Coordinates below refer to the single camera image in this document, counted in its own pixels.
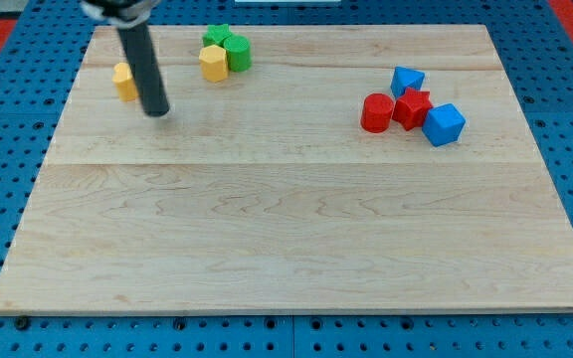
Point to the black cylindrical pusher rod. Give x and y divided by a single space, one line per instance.
141 58

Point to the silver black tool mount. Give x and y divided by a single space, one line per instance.
119 13

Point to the yellow heart block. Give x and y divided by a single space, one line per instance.
124 82

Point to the yellow hexagon block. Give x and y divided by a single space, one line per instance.
213 63

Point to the green star block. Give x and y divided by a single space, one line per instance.
216 35

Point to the green cylinder block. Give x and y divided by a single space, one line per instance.
238 49

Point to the light wooden board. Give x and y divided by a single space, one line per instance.
262 194

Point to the red cylinder block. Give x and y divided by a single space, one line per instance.
377 112

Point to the blue triangle block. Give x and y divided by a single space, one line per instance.
406 78

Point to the red star block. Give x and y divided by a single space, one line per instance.
411 108

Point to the blue cube block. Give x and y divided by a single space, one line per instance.
443 124

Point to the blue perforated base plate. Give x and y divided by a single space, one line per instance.
38 66

